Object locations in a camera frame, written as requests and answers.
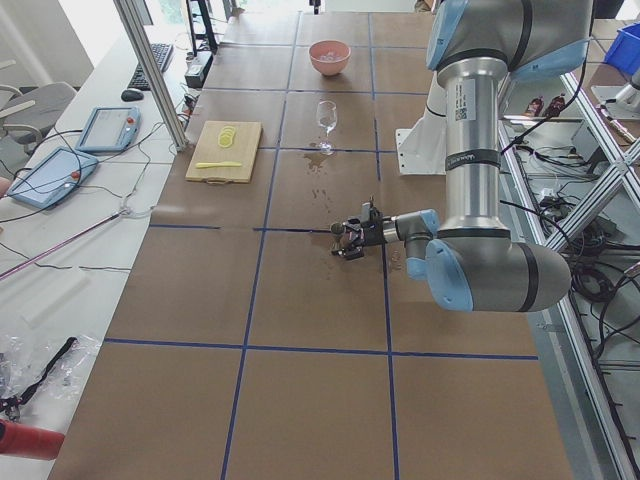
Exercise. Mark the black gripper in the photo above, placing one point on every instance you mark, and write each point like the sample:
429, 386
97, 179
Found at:
376, 235

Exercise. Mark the steel jigger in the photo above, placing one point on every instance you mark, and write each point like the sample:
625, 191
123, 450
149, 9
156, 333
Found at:
337, 230

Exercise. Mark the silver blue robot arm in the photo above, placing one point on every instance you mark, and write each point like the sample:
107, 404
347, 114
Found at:
468, 258

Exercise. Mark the clear wine glass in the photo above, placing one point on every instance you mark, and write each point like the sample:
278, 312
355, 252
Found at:
326, 117

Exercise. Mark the clear ice cubes pile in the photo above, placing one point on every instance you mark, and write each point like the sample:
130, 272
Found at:
330, 57

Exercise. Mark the yellow plastic knife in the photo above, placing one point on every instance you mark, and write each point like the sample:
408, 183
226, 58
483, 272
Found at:
222, 164

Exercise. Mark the bamboo cutting board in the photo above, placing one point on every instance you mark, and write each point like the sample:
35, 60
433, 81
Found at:
244, 150

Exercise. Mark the pink bowl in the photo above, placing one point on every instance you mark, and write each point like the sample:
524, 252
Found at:
327, 68

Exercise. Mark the black power adapter box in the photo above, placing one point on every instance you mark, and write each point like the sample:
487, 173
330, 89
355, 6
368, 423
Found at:
198, 69

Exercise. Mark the black computer mouse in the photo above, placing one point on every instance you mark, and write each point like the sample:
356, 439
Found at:
131, 95

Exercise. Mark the far blue teach pendant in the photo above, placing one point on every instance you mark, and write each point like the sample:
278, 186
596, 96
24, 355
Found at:
109, 130

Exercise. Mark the blue teach pendant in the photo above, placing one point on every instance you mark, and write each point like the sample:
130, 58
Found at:
109, 130
54, 178

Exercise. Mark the near blue teach pendant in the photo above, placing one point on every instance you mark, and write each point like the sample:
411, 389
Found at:
54, 178

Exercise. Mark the grey office chair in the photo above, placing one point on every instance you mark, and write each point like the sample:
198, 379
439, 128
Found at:
28, 117

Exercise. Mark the crumpled clear plastic bag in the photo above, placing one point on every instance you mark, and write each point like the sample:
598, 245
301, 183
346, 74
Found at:
57, 368

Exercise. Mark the red fire extinguisher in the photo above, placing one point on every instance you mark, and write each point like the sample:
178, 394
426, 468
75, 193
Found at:
29, 442

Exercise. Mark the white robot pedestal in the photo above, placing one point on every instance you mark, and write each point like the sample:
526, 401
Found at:
421, 150

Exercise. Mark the aluminium frame post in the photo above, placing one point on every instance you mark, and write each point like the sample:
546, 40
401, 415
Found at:
136, 33

